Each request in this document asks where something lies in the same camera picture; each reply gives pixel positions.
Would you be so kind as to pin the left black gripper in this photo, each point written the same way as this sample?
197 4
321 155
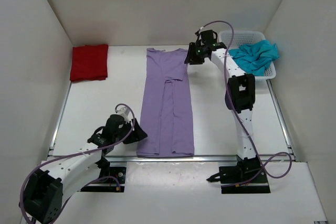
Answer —
137 134

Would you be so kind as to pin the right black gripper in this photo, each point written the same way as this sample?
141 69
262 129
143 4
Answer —
192 59

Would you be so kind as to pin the lilac t shirt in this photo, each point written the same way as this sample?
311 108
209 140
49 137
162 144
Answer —
166 114

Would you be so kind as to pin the teal t shirt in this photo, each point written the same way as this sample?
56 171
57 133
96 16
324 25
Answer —
255 58

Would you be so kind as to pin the red t shirt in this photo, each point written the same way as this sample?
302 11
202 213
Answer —
89 63

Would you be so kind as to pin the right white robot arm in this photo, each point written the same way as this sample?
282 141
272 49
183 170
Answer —
239 95

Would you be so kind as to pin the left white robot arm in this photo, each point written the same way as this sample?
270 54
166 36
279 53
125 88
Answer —
48 188

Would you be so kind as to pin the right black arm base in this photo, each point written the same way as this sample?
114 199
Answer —
236 180

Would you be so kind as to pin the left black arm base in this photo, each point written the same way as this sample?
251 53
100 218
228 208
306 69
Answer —
111 180

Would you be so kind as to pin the white plastic basket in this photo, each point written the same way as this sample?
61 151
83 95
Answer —
242 37

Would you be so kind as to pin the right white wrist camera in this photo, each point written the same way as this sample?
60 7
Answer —
198 33

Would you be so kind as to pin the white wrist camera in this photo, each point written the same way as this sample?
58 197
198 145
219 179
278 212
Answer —
124 112
198 33

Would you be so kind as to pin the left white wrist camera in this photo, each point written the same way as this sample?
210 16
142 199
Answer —
124 112

